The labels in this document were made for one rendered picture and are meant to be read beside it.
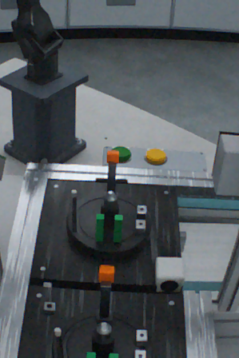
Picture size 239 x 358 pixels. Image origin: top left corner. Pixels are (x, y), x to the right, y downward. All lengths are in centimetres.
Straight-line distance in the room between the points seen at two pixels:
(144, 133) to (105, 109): 14
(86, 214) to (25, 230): 11
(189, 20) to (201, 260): 320
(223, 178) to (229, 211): 35
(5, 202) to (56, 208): 21
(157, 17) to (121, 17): 27
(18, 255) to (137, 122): 60
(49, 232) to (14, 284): 12
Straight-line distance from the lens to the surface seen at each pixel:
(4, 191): 112
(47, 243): 85
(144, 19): 391
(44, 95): 105
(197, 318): 79
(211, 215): 98
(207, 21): 403
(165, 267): 79
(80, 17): 385
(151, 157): 103
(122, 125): 131
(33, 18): 104
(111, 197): 81
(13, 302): 78
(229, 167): 62
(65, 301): 77
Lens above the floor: 158
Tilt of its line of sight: 40 degrees down
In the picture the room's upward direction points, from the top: 4 degrees clockwise
